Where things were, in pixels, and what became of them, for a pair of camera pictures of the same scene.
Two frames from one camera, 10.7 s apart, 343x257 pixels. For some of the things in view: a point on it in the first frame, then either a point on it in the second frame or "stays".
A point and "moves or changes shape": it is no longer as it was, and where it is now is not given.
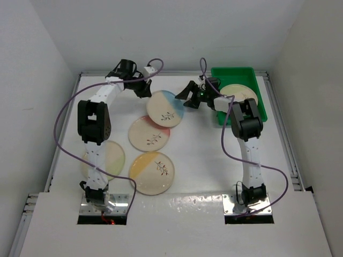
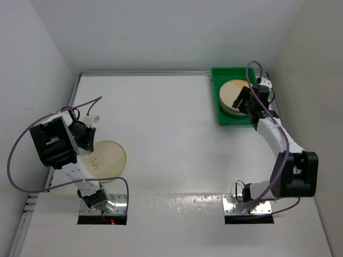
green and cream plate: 112,160 stays
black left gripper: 145,91 → 87,143
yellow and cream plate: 153,172 → 230,90
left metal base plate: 121,200 stays
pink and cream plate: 145,135 moves or changes shape
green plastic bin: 238,75 stays
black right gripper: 192,87 → 240,100
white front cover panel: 176,225 stays
